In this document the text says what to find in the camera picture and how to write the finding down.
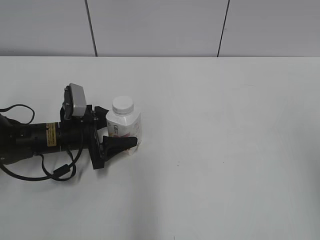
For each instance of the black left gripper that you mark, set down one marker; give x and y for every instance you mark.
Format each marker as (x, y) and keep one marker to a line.
(83, 132)

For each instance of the white yili changqing yogurt bottle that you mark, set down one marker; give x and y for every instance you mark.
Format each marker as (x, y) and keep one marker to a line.
(125, 126)

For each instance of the white plastic bottle cap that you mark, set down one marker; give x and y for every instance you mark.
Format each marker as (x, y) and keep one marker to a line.
(122, 105)

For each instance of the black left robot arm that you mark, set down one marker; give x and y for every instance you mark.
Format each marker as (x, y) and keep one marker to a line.
(22, 141)

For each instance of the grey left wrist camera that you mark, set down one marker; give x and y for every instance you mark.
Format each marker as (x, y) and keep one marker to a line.
(74, 103)

